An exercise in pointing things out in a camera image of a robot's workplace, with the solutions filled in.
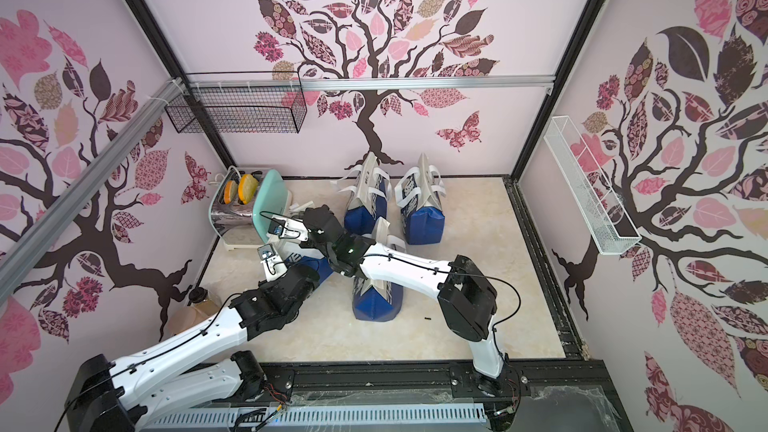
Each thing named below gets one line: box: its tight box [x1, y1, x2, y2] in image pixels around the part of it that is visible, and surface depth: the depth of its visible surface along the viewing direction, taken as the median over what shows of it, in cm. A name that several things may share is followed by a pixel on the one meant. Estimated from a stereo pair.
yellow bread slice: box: [238, 174, 259, 205], surface depth 93 cm
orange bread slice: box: [223, 180, 238, 204], surface depth 92 cm
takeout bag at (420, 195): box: [394, 153, 447, 245], surface depth 95 cm
